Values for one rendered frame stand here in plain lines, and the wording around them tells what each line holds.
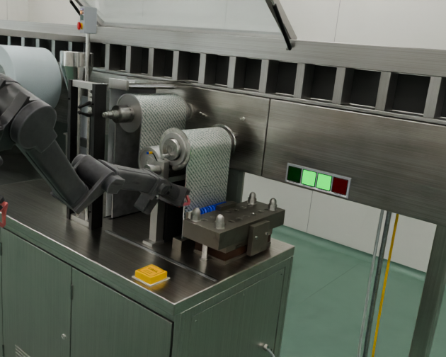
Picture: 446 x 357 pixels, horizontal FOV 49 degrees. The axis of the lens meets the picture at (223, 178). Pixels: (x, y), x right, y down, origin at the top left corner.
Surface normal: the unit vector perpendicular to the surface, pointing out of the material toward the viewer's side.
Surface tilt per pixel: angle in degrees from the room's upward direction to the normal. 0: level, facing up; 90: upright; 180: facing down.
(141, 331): 90
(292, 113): 90
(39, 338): 90
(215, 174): 90
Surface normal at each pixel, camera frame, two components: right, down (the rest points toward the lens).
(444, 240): -0.62, 0.14
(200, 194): 0.78, 0.22
